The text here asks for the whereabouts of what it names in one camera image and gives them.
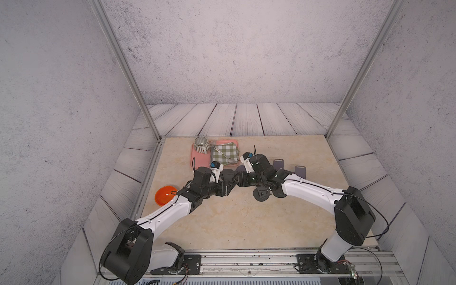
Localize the pink tray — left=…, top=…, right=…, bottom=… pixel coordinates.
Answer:
left=190, top=139, right=240, bottom=169

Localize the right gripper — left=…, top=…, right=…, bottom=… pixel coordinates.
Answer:
left=231, top=170, right=267, bottom=186

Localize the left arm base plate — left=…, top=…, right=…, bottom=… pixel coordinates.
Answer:
left=150, top=254, right=202, bottom=275

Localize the aluminium front rail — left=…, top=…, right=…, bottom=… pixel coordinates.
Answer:
left=138, top=247, right=408, bottom=285

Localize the dark green phone stand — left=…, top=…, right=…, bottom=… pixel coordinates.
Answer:
left=220, top=169, right=238, bottom=183
left=272, top=186, right=287, bottom=198
left=252, top=186, right=271, bottom=202

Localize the aluminium frame post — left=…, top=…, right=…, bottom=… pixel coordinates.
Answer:
left=89, top=0, right=162, bottom=141
left=325, top=0, right=406, bottom=141

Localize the white handled spoon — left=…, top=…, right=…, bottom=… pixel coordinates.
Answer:
left=214, top=147, right=232, bottom=161

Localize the right aluminium frame post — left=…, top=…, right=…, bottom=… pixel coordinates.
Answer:
left=325, top=0, right=406, bottom=141

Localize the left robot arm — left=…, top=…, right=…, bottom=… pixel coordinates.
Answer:
left=98, top=167, right=239, bottom=285

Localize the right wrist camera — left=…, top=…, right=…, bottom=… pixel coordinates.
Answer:
left=240, top=152, right=254, bottom=173

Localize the left aluminium frame post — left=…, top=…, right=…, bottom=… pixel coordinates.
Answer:
left=89, top=0, right=162, bottom=141

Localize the orange plastic bowl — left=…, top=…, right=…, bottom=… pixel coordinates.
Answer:
left=154, top=185, right=177, bottom=206

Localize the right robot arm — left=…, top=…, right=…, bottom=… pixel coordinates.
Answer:
left=238, top=153, right=375, bottom=267

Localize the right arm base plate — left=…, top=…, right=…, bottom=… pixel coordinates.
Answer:
left=294, top=254, right=350, bottom=274

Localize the green checkered cloth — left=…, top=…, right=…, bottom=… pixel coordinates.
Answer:
left=211, top=142, right=240, bottom=166

